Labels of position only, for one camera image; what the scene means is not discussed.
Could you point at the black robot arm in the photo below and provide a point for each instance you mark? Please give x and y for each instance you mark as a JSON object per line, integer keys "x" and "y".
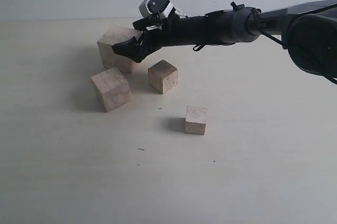
{"x": 306, "y": 31}

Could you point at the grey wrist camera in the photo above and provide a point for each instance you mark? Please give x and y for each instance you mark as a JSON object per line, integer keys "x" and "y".
{"x": 162, "y": 8}

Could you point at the smallest wooden cube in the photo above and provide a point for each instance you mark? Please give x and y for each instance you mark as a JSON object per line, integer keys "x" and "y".
{"x": 195, "y": 120}

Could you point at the third largest wooden cube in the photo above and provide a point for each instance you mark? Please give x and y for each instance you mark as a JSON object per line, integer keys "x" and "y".
{"x": 162, "y": 76}

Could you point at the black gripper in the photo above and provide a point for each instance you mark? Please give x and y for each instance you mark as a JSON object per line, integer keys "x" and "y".
{"x": 158, "y": 33}

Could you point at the second largest wooden cube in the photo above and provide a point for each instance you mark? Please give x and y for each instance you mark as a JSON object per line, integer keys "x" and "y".
{"x": 112, "y": 89}

